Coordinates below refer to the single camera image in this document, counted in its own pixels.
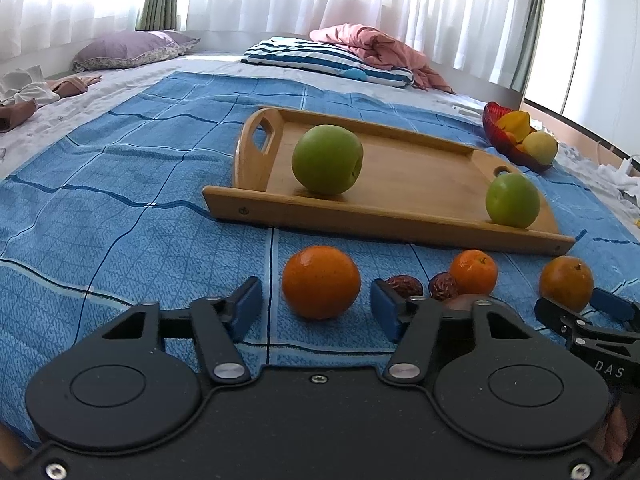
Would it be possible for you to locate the pink crumpled quilt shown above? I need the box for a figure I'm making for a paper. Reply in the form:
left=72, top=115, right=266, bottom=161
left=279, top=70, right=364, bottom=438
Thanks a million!
left=309, top=23, right=456, bottom=93

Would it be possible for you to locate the white crumpled cloth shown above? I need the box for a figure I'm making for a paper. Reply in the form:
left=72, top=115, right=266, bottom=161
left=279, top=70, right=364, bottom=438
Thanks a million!
left=0, top=66, right=61, bottom=107

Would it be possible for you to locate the purple floral pillow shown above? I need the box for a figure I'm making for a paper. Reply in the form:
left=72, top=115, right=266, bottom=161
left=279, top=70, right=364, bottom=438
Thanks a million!
left=70, top=30, right=202, bottom=72

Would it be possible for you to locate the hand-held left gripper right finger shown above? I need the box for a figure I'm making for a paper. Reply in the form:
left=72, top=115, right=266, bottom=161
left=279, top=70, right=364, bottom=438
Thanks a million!
left=370, top=279, right=543, bottom=385

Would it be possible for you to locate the yellow star fruit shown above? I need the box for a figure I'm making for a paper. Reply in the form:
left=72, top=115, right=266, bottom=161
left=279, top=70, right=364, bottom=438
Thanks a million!
left=496, top=110, right=532, bottom=142

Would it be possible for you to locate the white charger with cable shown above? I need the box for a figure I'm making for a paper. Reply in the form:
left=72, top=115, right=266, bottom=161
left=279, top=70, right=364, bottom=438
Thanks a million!
left=594, top=140, right=640, bottom=177

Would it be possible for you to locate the small green apple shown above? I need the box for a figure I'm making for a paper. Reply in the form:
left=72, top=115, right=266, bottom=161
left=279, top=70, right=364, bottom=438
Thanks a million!
left=485, top=172, right=541, bottom=229

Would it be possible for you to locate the blue checked blanket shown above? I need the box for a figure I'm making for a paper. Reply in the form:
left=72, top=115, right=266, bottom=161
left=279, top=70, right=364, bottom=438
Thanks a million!
left=0, top=71, right=640, bottom=451

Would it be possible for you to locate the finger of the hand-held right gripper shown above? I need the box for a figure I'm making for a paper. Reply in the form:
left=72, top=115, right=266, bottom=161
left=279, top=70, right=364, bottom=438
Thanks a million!
left=591, top=287, right=640, bottom=333
left=534, top=297, right=593, bottom=348

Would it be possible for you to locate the brown garment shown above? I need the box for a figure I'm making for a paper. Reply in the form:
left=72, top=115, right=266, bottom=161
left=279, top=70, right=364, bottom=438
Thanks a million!
left=0, top=98, right=39, bottom=134

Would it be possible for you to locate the red glass bowl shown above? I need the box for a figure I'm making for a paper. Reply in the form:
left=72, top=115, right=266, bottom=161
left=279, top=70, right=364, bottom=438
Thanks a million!
left=482, top=101, right=556, bottom=173

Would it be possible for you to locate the large bright orange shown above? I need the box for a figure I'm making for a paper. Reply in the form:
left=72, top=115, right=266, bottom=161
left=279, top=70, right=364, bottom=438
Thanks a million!
left=281, top=245, right=362, bottom=321

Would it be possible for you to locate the yellow pear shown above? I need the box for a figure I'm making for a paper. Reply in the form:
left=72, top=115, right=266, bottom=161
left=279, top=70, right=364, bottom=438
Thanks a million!
left=521, top=130, right=559, bottom=166

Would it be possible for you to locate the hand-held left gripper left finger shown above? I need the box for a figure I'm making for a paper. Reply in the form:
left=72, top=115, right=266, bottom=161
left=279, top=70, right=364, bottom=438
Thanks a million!
left=97, top=276, right=264, bottom=386

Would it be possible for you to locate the white wardrobe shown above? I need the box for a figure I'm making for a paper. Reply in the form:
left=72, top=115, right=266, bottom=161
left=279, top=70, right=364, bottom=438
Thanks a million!
left=522, top=0, right=640, bottom=133

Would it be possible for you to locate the large green apple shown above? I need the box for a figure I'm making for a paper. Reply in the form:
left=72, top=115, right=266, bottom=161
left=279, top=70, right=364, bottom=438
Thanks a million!
left=291, top=124, right=364, bottom=196

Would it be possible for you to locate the dried red date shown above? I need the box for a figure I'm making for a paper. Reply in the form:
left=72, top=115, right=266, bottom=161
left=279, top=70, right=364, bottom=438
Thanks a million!
left=385, top=275, right=424, bottom=298
left=428, top=272, right=459, bottom=301

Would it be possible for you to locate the wooden tray with handles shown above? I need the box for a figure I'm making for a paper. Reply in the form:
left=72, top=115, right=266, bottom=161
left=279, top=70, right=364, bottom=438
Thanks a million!
left=202, top=106, right=577, bottom=257

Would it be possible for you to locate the dark purple passion fruit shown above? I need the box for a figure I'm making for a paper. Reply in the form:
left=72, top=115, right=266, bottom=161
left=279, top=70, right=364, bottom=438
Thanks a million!
left=444, top=293, right=493, bottom=311

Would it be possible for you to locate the blue white striped pillow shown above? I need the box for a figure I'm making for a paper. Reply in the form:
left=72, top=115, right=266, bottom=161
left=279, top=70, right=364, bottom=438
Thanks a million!
left=241, top=36, right=416, bottom=88

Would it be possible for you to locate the dull brownish orange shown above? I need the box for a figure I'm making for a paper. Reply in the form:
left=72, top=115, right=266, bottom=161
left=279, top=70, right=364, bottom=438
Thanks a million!
left=539, top=255, right=595, bottom=313

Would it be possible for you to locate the small tangerine with stem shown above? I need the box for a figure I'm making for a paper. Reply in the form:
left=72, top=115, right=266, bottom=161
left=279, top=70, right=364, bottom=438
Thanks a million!
left=448, top=249, right=499, bottom=296

